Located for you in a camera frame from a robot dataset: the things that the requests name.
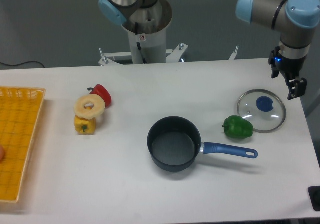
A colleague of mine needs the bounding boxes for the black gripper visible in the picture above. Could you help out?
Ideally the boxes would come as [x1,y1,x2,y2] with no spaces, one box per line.
[268,46,308,101]

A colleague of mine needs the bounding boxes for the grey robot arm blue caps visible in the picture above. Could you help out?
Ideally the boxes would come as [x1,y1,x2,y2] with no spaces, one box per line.
[235,0,320,100]

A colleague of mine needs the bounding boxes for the glass lid blue knob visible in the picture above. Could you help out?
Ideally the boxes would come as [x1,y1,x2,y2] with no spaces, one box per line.
[236,89,287,134]

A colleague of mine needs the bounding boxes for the green bell pepper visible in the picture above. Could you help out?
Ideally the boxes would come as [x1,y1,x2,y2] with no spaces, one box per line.
[222,115,254,139]

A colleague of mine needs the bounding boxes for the black table corner device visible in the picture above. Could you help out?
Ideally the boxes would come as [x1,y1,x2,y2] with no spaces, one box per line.
[308,186,320,212]

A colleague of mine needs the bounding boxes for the red bell pepper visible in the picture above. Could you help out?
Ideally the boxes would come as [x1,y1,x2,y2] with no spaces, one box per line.
[87,84,112,108]

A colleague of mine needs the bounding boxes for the yellow bell pepper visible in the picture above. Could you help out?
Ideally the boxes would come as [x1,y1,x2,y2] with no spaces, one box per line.
[74,115,97,135]

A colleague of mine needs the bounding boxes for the yellow wicker basket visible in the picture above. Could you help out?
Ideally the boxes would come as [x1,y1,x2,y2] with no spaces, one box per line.
[0,86,46,203]

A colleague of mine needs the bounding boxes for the donut in basket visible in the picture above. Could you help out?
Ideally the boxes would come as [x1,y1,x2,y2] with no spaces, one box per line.
[0,145,6,162]

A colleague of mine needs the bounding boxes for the white metal mounting frame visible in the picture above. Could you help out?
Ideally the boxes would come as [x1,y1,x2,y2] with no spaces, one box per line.
[98,43,240,67]

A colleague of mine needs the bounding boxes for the dark saucepan blue handle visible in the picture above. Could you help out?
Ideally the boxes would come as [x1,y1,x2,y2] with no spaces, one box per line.
[147,116,258,173]

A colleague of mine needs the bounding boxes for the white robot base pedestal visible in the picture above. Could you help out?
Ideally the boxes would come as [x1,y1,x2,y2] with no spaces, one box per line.
[97,0,174,65]

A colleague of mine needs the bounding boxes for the glazed ring donut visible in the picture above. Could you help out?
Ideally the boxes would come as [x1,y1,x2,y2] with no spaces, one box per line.
[73,94,106,120]

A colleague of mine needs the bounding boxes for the black floor cable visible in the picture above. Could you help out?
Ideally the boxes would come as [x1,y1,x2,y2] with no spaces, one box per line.
[0,60,46,68]

